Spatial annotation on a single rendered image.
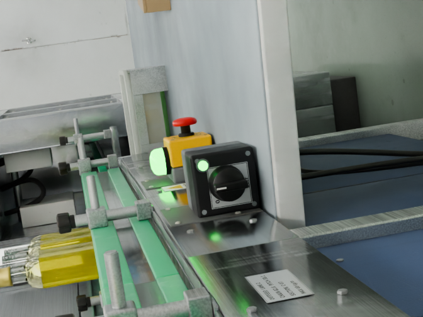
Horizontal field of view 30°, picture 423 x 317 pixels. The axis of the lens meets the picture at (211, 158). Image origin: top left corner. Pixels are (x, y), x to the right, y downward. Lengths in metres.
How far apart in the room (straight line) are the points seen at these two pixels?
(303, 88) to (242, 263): 1.92
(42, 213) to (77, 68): 2.68
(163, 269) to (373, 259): 0.22
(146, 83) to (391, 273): 1.07
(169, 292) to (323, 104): 1.96
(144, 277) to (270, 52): 0.28
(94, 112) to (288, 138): 1.66
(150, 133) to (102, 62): 3.57
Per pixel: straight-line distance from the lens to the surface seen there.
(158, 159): 1.26
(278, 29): 0.90
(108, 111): 2.54
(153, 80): 1.74
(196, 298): 0.66
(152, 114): 1.74
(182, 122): 1.26
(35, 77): 5.29
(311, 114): 2.67
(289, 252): 0.78
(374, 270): 0.77
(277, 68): 0.90
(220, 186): 0.94
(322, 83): 2.68
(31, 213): 2.70
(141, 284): 0.82
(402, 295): 0.69
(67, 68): 5.29
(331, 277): 0.69
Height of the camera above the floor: 0.97
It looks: 10 degrees down
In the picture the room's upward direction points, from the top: 99 degrees counter-clockwise
